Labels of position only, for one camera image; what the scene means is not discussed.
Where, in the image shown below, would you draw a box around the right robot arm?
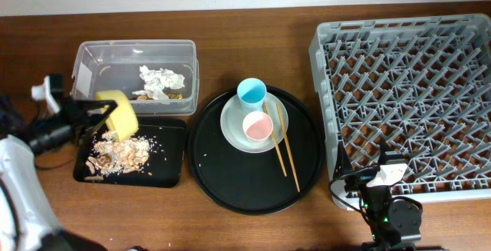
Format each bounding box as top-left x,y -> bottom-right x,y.
329,140 -> 423,251

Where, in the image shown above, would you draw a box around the white tissue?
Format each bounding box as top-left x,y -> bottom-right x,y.
132,65 -> 185,101

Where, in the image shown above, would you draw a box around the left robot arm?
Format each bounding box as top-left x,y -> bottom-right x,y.
1,95 -> 117,250

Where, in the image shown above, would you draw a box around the food scraps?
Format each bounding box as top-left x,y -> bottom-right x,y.
85,131 -> 165,181

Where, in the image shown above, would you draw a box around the blue cup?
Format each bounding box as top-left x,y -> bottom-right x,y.
237,78 -> 267,113

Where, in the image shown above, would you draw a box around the black rectangular tray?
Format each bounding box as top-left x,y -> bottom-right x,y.
73,117 -> 186,188

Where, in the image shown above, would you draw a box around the brown gold snack wrapper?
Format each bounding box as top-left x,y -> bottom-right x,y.
134,93 -> 183,100

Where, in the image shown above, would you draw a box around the clear plastic bin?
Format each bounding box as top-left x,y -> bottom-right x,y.
71,39 -> 199,117

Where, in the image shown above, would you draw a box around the right wooden chopstick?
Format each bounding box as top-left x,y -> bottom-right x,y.
276,104 -> 300,193

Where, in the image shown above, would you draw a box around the wooden chopstick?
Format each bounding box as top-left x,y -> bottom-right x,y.
263,103 -> 287,177
276,104 -> 300,193

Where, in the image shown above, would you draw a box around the grey plate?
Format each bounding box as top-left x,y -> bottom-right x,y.
220,92 -> 289,154

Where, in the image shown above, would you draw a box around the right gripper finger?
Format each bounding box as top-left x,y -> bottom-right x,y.
378,140 -> 395,165
333,142 -> 352,179

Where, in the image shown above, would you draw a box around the pink cup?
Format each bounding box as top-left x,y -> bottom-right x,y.
242,111 -> 273,145

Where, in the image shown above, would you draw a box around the yellow bowl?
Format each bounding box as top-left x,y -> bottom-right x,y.
96,90 -> 139,142

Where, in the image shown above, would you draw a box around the grey dishwasher rack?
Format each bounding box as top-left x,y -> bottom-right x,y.
309,14 -> 490,203

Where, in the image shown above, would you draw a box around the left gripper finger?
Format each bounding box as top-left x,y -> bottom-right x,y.
79,104 -> 117,147
82,100 -> 117,114

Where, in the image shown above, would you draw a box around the left wooden chopstick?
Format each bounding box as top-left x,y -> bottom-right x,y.
263,103 -> 287,177

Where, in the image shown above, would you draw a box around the round black tray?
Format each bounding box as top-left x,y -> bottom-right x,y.
187,87 -> 325,215

